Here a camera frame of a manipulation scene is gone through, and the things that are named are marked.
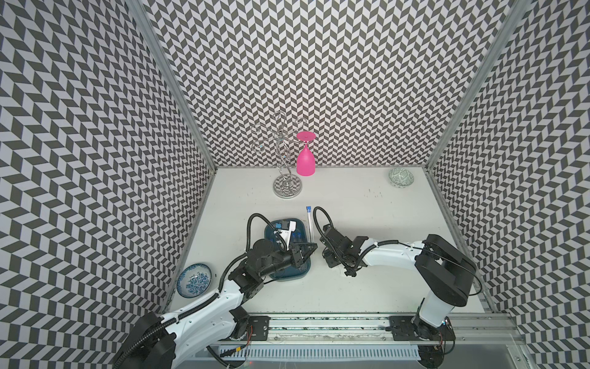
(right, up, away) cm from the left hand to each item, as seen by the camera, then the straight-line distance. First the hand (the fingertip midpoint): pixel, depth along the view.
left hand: (315, 249), depth 73 cm
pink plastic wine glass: (-4, +30, +18) cm, 35 cm away
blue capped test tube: (-2, +7, 0) cm, 7 cm away
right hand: (+7, -8, +16) cm, 20 cm away
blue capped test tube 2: (-7, +6, -5) cm, 10 cm away
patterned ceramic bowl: (+44, +25, +39) cm, 63 cm away
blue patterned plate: (-43, -13, +7) cm, 46 cm away
